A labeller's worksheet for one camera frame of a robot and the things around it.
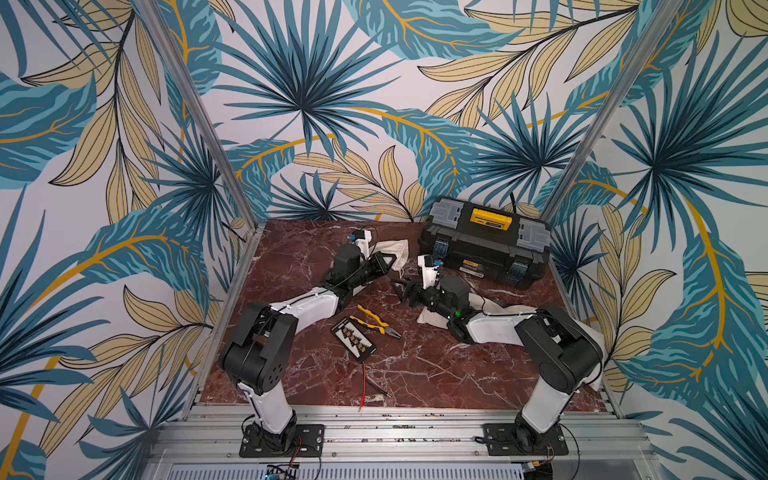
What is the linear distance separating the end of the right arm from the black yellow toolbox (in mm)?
214

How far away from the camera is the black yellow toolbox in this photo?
934mm

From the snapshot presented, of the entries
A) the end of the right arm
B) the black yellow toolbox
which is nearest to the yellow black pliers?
the end of the right arm

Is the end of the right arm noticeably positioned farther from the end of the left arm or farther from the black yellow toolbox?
the black yellow toolbox

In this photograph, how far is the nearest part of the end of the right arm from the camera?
797 millimetres

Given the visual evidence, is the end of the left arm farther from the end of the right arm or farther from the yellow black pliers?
the yellow black pliers
